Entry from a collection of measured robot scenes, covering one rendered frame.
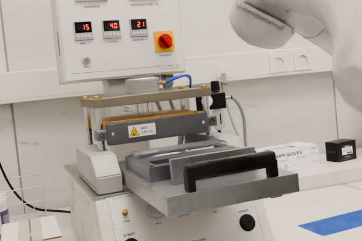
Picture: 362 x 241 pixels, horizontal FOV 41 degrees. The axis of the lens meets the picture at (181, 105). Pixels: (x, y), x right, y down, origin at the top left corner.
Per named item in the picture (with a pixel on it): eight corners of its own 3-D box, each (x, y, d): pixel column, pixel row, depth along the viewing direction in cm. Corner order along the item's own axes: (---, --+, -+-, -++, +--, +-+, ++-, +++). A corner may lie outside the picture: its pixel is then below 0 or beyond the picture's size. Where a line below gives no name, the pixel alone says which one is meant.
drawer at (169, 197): (121, 187, 97) (117, 148, 96) (221, 170, 104) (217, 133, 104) (168, 223, 69) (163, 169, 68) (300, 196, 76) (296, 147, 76)
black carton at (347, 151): (326, 160, 173) (324, 142, 173) (343, 157, 177) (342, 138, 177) (339, 162, 168) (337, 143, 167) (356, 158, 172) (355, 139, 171)
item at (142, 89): (79, 133, 125) (74, 83, 124) (192, 119, 135) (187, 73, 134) (97, 142, 102) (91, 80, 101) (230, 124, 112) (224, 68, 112)
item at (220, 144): (138, 166, 89) (137, 155, 89) (131, 163, 94) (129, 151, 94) (229, 152, 95) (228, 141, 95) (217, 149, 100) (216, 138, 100)
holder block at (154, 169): (126, 169, 95) (124, 155, 95) (218, 153, 102) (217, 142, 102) (150, 183, 80) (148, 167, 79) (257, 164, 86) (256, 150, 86)
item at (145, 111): (97, 134, 119) (93, 96, 119) (181, 123, 127) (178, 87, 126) (112, 140, 103) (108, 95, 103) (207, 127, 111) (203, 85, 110)
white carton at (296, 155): (244, 171, 169) (242, 150, 168) (298, 160, 178) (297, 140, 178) (264, 176, 158) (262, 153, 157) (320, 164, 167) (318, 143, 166)
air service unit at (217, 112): (184, 137, 135) (179, 84, 134) (231, 130, 140) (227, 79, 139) (191, 138, 130) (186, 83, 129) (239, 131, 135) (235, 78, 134)
